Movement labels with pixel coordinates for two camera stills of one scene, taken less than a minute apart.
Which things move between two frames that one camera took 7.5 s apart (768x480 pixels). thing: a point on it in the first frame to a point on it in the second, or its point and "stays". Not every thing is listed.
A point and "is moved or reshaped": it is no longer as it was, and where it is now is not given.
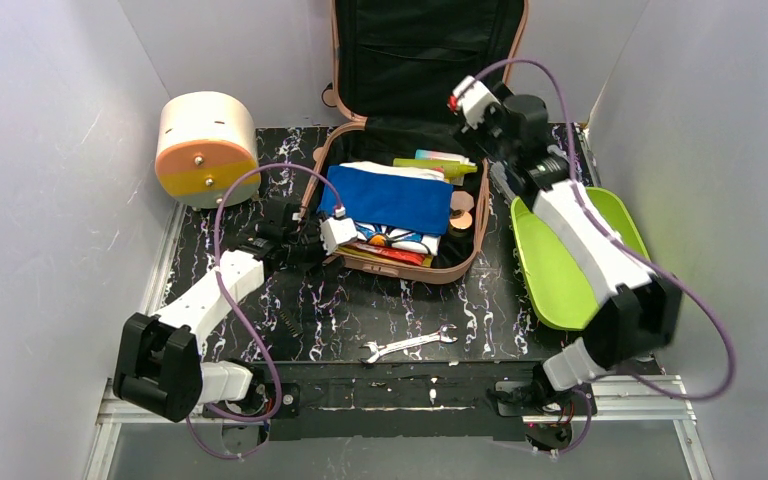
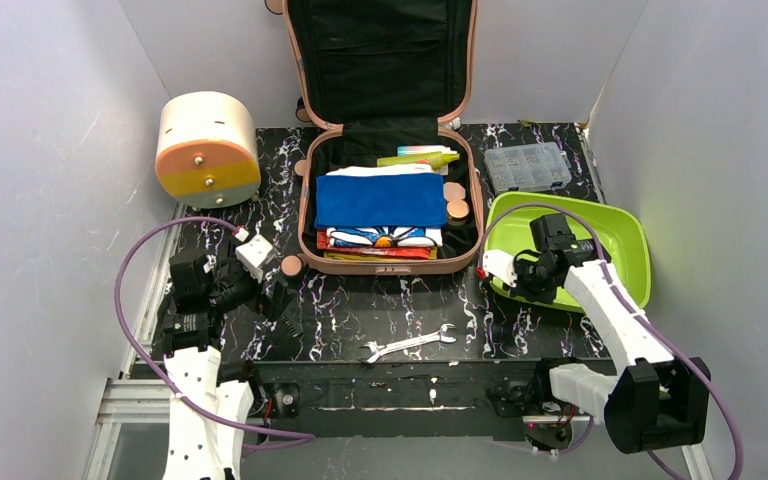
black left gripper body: (311, 240) to (268, 300)
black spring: (288, 323) stays
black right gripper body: (490, 124) to (526, 273)
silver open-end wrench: (374, 349) stays
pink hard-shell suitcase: (399, 63) is moved or reshaped
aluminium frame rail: (114, 413) stays
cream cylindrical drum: (205, 140) stays
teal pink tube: (443, 156) to (424, 149)
